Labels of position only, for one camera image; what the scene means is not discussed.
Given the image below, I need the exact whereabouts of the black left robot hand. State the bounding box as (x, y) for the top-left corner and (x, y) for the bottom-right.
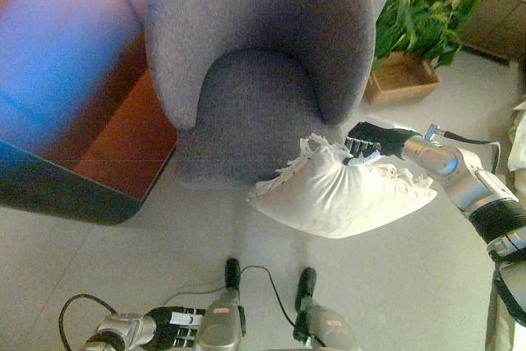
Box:
(150, 305), (206, 351)

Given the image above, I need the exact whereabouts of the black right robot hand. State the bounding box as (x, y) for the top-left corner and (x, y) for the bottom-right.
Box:
(343, 121), (420, 168)

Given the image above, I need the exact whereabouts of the white fringed throw pillow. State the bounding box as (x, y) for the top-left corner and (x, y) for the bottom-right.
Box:
(245, 132), (439, 240)

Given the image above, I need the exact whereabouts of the wooden rectangular tray basket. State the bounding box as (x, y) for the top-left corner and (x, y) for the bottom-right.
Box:
(363, 51), (441, 106)

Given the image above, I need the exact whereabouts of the green leafy potted plant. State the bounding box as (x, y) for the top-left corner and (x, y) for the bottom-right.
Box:
(371, 0), (481, 72)

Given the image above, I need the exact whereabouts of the white bed duvet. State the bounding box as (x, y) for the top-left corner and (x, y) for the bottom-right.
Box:
(507, 99), (526, 171)

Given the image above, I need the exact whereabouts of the grey fabric tub armchair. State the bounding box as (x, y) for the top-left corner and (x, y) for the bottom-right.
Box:
(144, 0), (376, 190)

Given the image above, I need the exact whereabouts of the dark cabinet with wooden top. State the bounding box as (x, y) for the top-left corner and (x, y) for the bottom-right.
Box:
(0, 34), (180, 227)

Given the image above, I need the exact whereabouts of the black cable at right wrist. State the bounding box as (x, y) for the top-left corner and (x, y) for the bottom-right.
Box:
(445, 131), (502, 173)

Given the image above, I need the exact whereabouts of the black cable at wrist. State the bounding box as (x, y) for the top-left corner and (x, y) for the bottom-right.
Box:
(445, 131), (502, 173)
(58, 293), (118, 351)

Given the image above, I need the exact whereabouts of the black cable at left wrist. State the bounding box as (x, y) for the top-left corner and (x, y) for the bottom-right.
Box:
(58, 293), (118, 351)

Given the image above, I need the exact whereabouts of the thin black floor cable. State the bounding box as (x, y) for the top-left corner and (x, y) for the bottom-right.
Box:
(164, 264), (298, 328)

